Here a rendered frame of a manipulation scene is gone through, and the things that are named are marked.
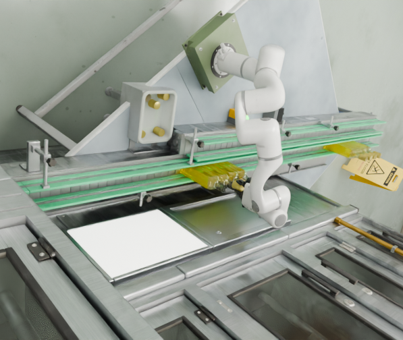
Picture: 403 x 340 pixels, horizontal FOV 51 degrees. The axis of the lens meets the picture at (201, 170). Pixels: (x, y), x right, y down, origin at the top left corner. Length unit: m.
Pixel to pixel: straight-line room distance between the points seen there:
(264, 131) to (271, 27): 0.98
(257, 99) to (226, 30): 0.56
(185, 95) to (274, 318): 1.07
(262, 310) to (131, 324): 0.79
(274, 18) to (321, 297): 1.39
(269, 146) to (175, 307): 0.59
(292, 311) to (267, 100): 0.69
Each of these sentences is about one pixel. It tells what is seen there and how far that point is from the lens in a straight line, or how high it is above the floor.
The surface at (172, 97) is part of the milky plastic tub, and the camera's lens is 1.84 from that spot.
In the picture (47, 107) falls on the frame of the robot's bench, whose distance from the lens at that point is 2.27.
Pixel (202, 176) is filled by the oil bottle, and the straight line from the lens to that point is 1.81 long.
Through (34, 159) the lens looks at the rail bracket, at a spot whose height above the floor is 0.86.
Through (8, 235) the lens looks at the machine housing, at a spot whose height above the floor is 1.46.
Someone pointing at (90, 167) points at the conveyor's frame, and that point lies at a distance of 1.65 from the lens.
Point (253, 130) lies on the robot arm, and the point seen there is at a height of 1.35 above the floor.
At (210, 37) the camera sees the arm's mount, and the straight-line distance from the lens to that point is 1.89.
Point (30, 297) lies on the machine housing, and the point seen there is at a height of 1.66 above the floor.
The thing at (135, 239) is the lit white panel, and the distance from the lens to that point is 1.55.
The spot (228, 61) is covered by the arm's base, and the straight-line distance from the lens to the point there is 1.88.
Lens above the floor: 2.22
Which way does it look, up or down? 42 degrees down
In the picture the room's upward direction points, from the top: 119 degrees clockwise
